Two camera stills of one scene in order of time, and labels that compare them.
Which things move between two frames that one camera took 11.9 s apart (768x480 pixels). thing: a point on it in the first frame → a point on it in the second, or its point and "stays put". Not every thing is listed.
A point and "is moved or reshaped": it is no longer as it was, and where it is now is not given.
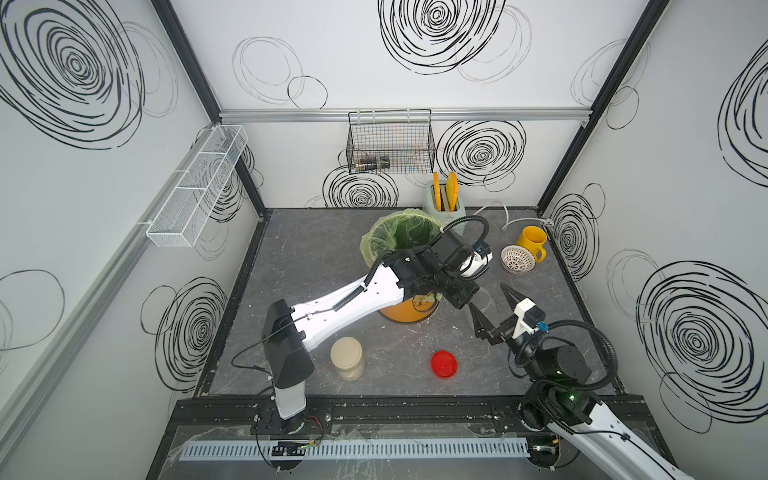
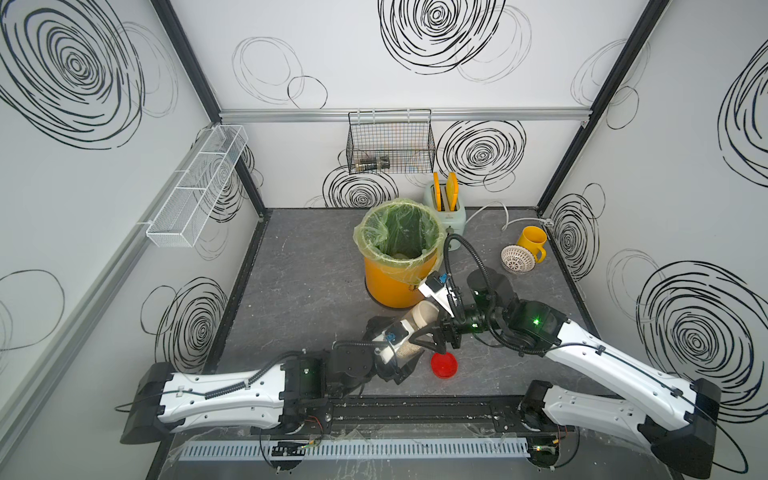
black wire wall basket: (391, 141) stays put
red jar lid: (444, 364) stays put
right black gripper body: (523, 350) → (470, 321)
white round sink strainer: (517, 259) stays put
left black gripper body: (455, 291) → (398, 373)
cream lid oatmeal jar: (347, 358) is moved or reshaped
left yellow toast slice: (437, 191) stays put
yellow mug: (533, 238) stays put
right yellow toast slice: (452, 190) stays put
